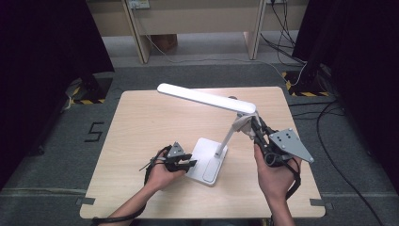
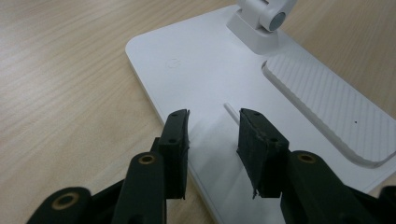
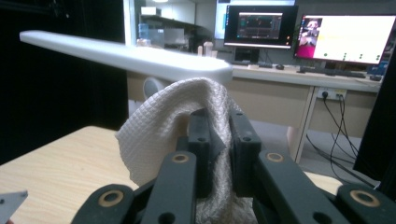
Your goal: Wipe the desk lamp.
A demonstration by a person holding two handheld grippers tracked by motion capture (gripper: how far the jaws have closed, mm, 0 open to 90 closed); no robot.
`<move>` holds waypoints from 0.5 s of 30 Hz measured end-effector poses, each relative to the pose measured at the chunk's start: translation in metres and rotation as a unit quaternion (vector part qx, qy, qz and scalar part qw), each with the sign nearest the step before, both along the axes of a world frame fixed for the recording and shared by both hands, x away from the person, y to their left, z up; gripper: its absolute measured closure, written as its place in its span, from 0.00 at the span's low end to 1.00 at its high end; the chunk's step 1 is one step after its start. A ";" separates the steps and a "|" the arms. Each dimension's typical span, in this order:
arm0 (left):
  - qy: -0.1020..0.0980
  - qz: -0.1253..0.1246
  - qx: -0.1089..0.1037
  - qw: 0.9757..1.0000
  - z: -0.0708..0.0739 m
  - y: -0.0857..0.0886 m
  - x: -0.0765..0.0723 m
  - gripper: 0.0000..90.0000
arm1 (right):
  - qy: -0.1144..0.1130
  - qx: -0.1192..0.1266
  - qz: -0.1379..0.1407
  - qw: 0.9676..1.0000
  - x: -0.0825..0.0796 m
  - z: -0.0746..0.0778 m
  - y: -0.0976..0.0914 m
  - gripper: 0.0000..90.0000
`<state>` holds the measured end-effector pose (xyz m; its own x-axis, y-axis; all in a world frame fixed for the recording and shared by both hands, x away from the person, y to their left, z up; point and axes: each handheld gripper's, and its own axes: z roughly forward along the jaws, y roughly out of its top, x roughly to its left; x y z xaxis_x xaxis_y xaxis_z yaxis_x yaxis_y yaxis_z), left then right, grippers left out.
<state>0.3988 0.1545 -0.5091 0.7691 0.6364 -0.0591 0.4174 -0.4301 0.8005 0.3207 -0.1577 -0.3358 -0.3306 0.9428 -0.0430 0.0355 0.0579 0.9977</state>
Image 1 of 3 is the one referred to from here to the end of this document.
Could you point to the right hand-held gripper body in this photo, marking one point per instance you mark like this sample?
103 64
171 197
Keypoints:
288 141

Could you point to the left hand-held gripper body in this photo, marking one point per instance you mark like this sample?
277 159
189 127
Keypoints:
175 150

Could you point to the white desk lamp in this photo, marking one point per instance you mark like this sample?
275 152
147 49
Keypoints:
207 157

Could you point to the person's left hand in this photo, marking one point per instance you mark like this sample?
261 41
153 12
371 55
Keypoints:
160 175

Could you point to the person's right hand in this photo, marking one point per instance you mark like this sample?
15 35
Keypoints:
276 182

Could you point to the black stand striped base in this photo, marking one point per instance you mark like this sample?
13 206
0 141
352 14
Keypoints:
310 80
91 89

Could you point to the grey tape piece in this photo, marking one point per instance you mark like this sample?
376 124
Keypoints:
85 201
320 203

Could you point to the brown cardboard box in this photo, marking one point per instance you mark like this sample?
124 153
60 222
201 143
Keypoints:
164 42

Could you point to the dark curtain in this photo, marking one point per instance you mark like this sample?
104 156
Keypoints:
370 62
37 62

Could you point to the beige wooden desk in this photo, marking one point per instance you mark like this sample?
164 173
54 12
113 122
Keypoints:
188 19

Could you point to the white power strip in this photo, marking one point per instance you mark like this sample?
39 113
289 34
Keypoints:
138 3

